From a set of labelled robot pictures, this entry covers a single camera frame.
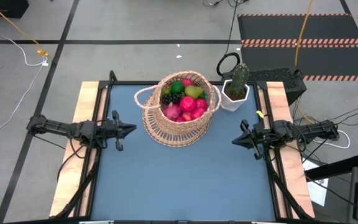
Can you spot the pink dragon fruit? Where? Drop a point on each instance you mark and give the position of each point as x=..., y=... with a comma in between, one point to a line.
x=172, y=112

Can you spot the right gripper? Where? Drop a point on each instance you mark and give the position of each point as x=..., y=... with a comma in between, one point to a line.
x=261, y=135

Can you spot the woven wicker basket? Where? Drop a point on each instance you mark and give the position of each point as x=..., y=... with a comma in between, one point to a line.
x=182, y=132

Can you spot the white paper sheet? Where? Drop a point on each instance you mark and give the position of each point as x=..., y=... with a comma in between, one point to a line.
x=317, y=193

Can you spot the wooden table side board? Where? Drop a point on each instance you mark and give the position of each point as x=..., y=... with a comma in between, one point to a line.
x=84, y=93
x=277, y=96

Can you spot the dark grape bunch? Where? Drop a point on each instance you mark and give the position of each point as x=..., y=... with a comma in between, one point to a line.
x=171, y=99

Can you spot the black table frame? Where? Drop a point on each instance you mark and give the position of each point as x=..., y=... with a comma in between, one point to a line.
x=126, y=83

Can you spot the black desk bar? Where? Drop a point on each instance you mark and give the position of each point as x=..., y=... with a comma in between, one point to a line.
x=337, y=166

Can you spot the white hexagonal plant pot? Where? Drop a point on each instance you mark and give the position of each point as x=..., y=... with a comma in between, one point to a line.
x=232, y=104

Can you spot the orange-red round fruit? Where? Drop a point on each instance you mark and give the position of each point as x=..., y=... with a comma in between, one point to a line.
x=186, y=117

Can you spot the yellow tape tag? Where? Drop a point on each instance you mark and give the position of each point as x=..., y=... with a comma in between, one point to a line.
x=259, y=114

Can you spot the black box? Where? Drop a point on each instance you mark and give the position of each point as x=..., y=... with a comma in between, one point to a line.
x=2, y=7

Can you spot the olive green fruit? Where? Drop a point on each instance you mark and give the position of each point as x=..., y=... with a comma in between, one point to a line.
x=165, y=91

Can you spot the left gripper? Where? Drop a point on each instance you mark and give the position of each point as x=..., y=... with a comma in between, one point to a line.
x=109, y=130

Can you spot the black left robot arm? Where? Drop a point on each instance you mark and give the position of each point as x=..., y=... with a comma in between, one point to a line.
x=57, y=127

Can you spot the black diagonal frame strut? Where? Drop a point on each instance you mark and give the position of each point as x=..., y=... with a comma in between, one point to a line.
x=78, y=189
x=287, y=190

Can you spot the green cactus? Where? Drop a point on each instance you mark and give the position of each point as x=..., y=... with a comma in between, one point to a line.
x=239, y=79

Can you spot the black mount bracket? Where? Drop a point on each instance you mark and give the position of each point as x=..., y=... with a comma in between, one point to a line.
x=113, y=77

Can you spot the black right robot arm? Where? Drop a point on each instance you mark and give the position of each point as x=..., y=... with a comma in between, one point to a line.
x=306, y=132

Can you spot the red plastic apple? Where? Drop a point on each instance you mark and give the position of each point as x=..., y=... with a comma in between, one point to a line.
x=202, y=104
x=187, y=82

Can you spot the black striped floor mat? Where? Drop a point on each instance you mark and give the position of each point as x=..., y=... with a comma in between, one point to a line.
x=322, y=59
x=291, y=28

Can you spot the black perforated computer case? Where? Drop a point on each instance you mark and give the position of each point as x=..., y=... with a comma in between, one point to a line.
x=275, y=74

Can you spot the white plug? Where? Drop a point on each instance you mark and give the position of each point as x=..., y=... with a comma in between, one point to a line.
x=45, y=63

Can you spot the yellow-green pear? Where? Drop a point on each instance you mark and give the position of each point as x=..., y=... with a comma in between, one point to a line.
x=193, y=92

